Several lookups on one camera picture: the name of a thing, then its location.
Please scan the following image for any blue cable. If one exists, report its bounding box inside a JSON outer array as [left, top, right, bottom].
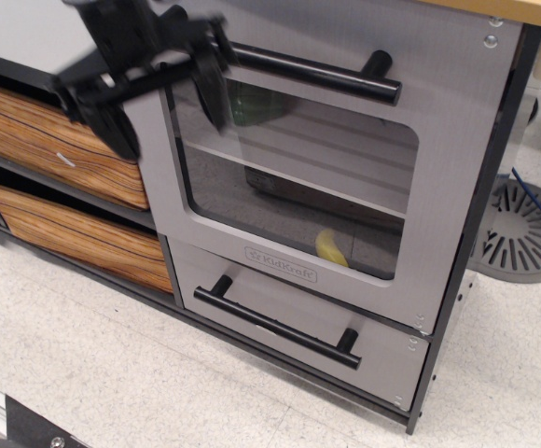
[[510, 166, 541, 234]]

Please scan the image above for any grey toy oven door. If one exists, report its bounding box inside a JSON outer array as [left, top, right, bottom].
[[125, 1, 523, 333]]

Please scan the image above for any yellow toy banana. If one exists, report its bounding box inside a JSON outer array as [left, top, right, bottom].
[[315, 229, 349, 268]]

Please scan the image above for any wood-grain bin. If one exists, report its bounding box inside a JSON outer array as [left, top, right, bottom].
[[0, 87, 149, 210], [0, 182, 173, 293]]

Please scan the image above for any wooden countertop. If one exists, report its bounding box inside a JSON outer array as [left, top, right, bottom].
[[429, 0, 541, 26]]

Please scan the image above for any upper wood-grain bin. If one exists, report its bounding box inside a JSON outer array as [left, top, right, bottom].
[[0, 87, 149, 210]]

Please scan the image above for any black drawer handle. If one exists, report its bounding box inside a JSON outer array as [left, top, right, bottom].
[[194, 275, 362, 371]]

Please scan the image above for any lower wood-grain bin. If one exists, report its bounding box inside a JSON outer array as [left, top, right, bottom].
[[0, 182, 173, 293]]

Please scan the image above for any grey slotted round base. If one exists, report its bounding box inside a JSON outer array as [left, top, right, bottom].
[[468, 175, 541, 284]]

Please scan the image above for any green toy vegetable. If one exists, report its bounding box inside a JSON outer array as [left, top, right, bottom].
[[227, 80, 289, 127]]

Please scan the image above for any grey oven shelf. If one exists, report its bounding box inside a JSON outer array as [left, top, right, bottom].
[[184, 137, 413, 217]]

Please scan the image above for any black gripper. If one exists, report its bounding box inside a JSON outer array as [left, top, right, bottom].
[[51, 4, 230, 160]]

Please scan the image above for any black plate with screw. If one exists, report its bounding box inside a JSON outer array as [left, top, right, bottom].
[[5, 395, 88, 448]]

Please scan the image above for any black oven door handle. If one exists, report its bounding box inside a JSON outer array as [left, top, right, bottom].
[[232, 43, 402, 106]]

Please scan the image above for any black toy kitchen frame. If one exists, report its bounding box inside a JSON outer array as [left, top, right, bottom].
[[0, 25, 541, 433]]

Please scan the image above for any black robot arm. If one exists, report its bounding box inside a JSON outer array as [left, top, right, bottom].
[[49, 1, 237, 161]]

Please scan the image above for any grey lower oven drawer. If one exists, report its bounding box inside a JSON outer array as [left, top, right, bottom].
[[170, 242, 428, 412]]

